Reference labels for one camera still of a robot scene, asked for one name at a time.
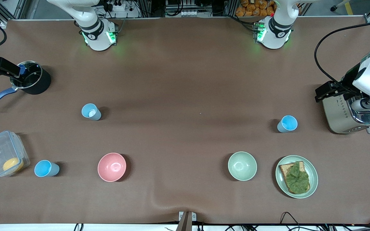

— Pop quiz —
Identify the blue plastic cup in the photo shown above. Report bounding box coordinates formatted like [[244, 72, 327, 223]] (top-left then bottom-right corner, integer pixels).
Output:
[[34, 160, 60, 177], [277, 115, 298, 133], [81, 103, 102, 121]]

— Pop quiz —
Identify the silver toaster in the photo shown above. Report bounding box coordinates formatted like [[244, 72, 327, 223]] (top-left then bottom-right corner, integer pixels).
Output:
[[322, 93, 370, 134]]

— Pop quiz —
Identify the glass lid with blue knob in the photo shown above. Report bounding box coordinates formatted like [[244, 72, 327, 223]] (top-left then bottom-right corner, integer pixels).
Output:
[[11, 61, 42, 89]]

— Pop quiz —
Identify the pale green plate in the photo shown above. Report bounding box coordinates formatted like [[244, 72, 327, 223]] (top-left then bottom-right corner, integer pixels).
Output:
[[275, 155, 319, 199]]

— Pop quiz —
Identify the brown toast slice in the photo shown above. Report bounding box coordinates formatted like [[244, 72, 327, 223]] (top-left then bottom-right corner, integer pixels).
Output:
[[279, 161, 311, 195]]

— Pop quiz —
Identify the green lettuce leaf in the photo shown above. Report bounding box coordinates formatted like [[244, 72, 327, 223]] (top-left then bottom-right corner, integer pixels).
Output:
[[285, 161, 310, 194]]

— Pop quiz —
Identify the yellow round food piece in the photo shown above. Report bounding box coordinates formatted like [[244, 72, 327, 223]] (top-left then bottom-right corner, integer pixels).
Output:
[[3, 157, 24, 172]]

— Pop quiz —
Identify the bag of orange buns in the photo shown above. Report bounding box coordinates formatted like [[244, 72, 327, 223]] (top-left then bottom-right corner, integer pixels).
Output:
[[235, 0, 275, 17]]

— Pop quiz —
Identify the pale green bowl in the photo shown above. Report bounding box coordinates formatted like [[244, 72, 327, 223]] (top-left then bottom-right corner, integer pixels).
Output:
[[227, 151, 258, 181]]

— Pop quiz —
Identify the white power strip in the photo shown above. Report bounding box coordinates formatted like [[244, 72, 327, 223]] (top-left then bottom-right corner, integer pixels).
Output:
[[110, 1, 131, 12]]

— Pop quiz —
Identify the brown table cover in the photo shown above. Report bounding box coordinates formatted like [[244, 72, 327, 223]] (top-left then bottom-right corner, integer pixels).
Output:
[[0, 16, 370, 225]]

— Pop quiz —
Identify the pink bowl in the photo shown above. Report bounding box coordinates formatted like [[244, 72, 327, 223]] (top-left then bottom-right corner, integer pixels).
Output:
[[97, 152, 127, 182]]

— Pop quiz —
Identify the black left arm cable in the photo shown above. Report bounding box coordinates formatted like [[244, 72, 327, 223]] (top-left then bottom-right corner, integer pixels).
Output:
[[314, 21, 370, 89]]

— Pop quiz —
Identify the black pot with blue handle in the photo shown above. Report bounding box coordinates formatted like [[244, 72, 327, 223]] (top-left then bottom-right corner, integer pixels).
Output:
[[0, 60, 51, 110]]

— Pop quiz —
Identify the black cable loop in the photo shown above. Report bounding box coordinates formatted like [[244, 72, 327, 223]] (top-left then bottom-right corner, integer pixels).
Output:
[[280, 212, 304, 231]]

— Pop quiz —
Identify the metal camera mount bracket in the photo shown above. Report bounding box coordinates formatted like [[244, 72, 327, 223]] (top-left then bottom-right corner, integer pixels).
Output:
[[176, 211, 197, 231]]

